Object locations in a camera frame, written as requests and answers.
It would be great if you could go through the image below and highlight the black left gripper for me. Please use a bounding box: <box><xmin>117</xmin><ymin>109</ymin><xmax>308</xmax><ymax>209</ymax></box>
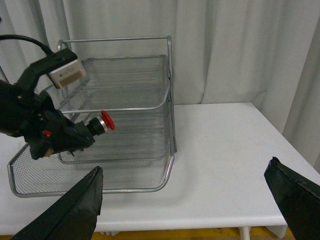
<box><xmin>0</xmin><ymin>80</ymin><xmax>97</xmax><ymax>160</ymax></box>

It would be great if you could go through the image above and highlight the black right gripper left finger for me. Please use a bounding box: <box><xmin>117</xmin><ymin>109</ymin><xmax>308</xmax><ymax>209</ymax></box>
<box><xmin>12</xmin><ymin>166</ymin><xmax>104</xmax><ymax>240</ymax></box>

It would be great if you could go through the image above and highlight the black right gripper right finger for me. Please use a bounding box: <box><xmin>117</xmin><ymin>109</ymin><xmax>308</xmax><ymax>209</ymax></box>
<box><xmin>264</xmin><ymin>157</ymin><xmax>320</xmax><ymax>240</ymax></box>

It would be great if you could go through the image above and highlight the silver mesh tray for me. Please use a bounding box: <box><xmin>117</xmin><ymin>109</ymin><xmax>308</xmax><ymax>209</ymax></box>
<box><xmin>58</xmin><ymin>106</ymin><xmax>171</xmax><ymax>164</ymax></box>
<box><xmin>43</xmin><ymin>54</ymin><xmax>171</xmax><ymax>118</ymax></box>
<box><xmin>7</xmin><ymin>144</ymin><xmax>174</xmax><ymax>198</ymax></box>

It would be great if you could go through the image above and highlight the red emergency stop button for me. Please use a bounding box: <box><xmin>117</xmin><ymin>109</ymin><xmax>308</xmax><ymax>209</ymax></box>
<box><xmin>86</xmin><ymin>110</ymin><xmax>116</xmax><ymax>136</ymax></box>

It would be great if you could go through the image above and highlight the grey curtain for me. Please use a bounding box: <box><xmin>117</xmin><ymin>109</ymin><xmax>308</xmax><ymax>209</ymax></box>
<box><xmin>0</xmin><ymin>0</ymin><xmax>320</xmax><ymax>162</ymax></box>

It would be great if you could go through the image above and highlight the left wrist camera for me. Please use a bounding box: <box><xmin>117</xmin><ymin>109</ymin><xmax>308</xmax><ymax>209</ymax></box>
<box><xmin>47</xmin><ymin>59</ymin><xmax>86</xmax><ymax>89</ymax></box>

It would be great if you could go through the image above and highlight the black camera cable left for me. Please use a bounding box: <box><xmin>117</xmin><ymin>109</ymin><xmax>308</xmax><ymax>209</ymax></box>
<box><xmin>0</xmin><ymin>34</ymin><xmax>55</xmax><ymax>56</ymax></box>

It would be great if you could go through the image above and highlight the silver mesh rack frame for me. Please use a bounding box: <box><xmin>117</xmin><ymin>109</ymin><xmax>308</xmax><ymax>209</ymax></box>
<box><xmin>56</xmin><ymin>35</ymin><xmax>179</xmax><ymax>153</ymax></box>

